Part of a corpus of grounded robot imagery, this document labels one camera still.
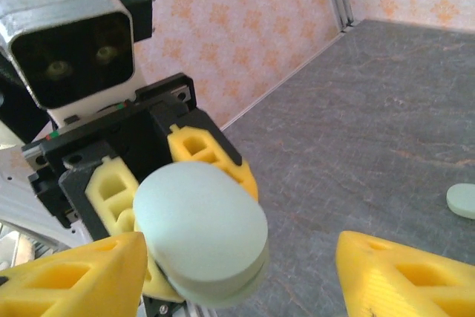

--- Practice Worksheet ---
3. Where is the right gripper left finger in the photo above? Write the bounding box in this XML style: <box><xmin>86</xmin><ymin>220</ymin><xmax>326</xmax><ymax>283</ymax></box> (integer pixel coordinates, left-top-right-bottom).
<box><xmin>0</xmin><ymin>231</ymin><xmax>148</xmax><ymax>317</ymax></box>

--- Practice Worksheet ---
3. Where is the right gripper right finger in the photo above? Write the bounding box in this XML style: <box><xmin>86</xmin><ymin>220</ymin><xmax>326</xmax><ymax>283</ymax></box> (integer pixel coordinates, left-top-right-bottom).
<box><xmin>335</xmin><ymin>230</ymin><xmax>475</xmax><ymax>317</ymax></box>

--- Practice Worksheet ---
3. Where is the mint green earbud charging case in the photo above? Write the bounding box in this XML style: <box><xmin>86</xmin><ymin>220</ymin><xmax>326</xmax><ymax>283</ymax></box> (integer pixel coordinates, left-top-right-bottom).
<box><xmin>446</xmin><ymin>182</ymin><xmax>475</xmax><ymax>220</ymax></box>
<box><xmin>132</xmin><ymin>162</ymin><xmax>270</xmax><ymax>310</ymax></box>

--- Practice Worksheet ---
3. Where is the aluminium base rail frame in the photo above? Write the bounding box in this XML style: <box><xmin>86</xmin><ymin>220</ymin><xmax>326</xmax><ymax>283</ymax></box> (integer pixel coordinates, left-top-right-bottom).
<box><xmin>0</xmin><ymin>220</ymin><xmax>75</xmax><ymax>269</ymax></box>

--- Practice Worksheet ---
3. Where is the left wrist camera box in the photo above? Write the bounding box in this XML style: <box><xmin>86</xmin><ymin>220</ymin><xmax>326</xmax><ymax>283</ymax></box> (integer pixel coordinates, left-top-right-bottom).
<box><xmin>0</xmin><ymin>0</ymin><xmax>155</xmax><ymax>125</ymax></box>

